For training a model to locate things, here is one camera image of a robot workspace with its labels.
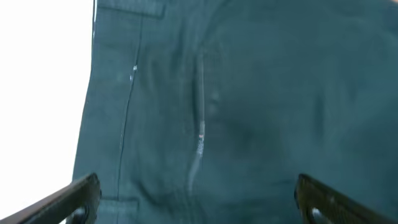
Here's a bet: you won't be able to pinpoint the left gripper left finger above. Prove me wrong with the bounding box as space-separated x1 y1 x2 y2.
1 173 101 224

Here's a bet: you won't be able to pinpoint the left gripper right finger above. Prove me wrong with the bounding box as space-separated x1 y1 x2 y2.
294 174 397 224

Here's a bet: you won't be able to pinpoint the black shorts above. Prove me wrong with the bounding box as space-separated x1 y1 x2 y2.
73 0 397 223

